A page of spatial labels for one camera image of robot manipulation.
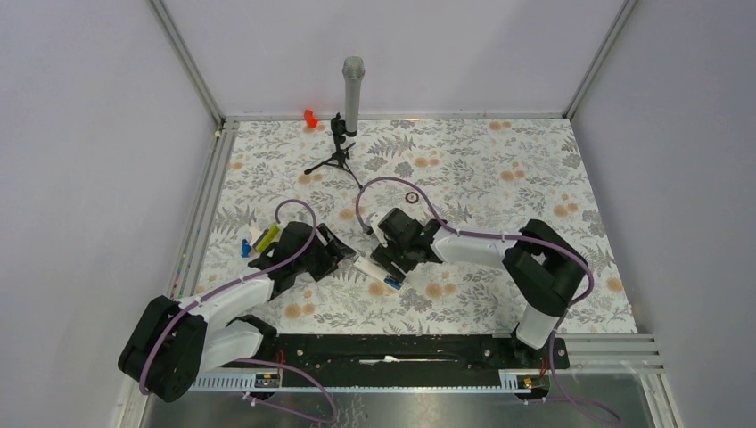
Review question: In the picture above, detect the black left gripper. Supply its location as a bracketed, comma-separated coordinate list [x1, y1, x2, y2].
[294, 224, 354, 281]

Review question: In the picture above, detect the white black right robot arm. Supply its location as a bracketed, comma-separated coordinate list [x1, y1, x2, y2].
[370, 208, 588, 367]

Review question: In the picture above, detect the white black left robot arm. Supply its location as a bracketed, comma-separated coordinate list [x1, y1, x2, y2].
[117, 221, 357, 402]

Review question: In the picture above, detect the yellow green block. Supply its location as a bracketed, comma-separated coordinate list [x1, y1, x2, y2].
[250, 223, 280, 253]

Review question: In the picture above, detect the small blue plastic piece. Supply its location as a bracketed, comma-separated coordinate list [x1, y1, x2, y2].
[241, 239, 252, 259]

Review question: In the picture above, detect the black microphone stand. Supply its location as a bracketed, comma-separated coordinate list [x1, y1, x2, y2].
[303, 112, 364, 190]

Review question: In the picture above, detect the orange plastic clip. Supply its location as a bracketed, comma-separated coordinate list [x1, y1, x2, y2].
[303, 109, 319, 128]

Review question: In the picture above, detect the grey microphone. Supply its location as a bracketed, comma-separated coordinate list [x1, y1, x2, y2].
[342, 55, 366, 136]

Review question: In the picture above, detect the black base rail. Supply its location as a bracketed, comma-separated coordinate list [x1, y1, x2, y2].
[254, 334, 570, 389]

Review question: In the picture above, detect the slotted grey cable duct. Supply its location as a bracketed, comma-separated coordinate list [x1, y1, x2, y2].
[189, 370, 534, 395]

